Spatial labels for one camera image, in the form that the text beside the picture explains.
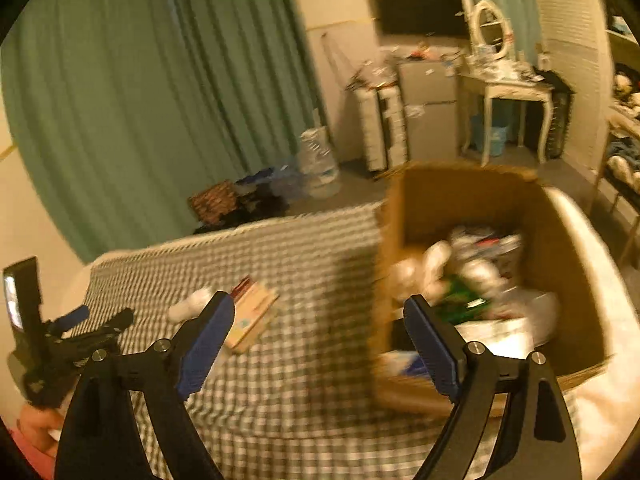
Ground white dog figurine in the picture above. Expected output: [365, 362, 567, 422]
[167, 287, 215, 324]

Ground beige amoxicillin medicine box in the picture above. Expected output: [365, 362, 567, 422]
[224, 275, 279, 353]

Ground green medicine sachets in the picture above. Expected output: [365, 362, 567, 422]
[435, 275, 490, 325]

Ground person's left hand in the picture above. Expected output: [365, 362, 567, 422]
[17, 403, 64, 458]

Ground green checkered tablecloth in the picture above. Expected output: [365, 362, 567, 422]
[70, 204, 442, 479]

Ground cardboard box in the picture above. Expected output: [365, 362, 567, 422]
[370, 162, 608, 415]

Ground brown patterned bag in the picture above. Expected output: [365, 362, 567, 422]
[188, 180, 239, 226]

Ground green curtain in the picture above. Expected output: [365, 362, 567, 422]
[1, 0, 323, 261]

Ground blue trash bin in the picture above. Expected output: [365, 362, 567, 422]
[471, 115, 511, 157]

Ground large water bottle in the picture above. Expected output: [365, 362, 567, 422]
[298, 127, 341, 198]

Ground white vanity table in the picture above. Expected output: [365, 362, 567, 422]
[456, 66, 557, 167]

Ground silver mini fridge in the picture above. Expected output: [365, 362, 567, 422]
[397, 61, 459, 162]

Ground white suitcase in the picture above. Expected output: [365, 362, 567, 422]
[354, 86, 408, 174]

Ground white wardrobe shelving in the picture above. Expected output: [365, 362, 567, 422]
[531, 0, 640, 261]

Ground oval vanity mirror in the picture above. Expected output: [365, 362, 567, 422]
[468, 0, 515, 61]

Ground wall mounted television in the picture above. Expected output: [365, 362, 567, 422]
[375, 0, 470, 39]

